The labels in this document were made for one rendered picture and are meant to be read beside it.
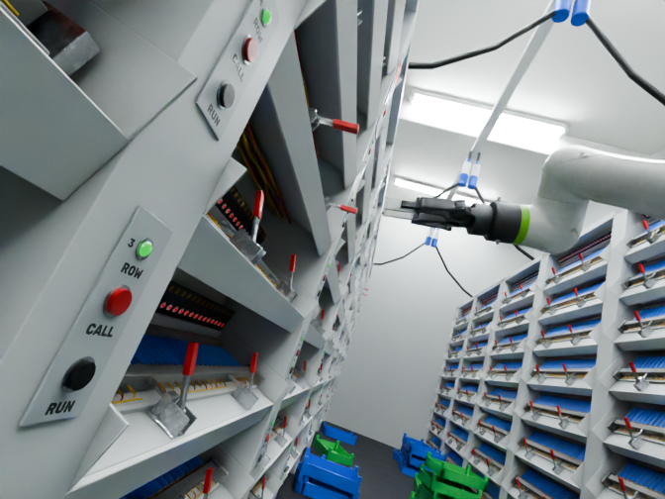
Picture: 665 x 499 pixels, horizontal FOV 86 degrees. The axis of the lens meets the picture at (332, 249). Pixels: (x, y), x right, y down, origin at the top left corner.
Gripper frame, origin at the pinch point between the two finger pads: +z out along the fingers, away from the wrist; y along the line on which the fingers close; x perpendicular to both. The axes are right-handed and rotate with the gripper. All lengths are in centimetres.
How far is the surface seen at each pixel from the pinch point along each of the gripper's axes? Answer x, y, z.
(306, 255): 13.0, -6.8, 20.8
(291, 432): 65, -76, 26
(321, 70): -13.3, 26.1, 18.9
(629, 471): 54, -70, -94
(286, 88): 11, 48, 16
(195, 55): 21, 62, 17
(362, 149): -19.7, -6.9, 11.5
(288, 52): 10, 52, 15
